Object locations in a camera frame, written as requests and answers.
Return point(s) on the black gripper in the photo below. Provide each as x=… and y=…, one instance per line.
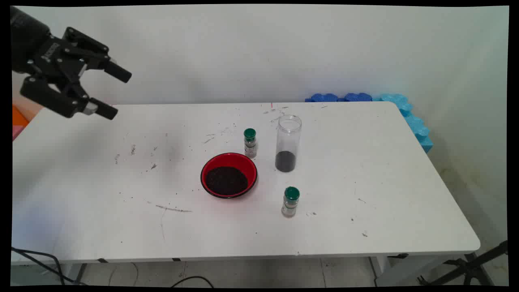
x=30, y=44

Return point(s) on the clear plastic jar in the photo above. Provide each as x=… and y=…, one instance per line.
x=288, y=134

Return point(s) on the black seeds heap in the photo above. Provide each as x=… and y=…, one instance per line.
x=285, y=162
x=226, y=181

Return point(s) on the orange foam mat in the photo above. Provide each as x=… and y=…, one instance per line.
x=18, y=115

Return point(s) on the pink foam mat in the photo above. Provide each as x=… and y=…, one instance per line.
x=17, y=132

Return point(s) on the red bowl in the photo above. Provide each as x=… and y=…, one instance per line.
x=211, y=164

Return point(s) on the green cap spice bottle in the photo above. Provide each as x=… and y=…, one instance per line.
x=250, y=142
x=290, y=202

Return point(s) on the white metal table leg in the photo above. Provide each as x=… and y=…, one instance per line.
x=75, y=273
x=379, y=267

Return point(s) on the dark blue foam mat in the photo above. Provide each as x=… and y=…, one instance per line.
x=324, y=97
x=358, y=97

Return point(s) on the light blue foam mat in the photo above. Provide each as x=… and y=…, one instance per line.
x=415, y=123

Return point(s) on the black tripod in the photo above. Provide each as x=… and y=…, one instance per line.
x=466, y=267

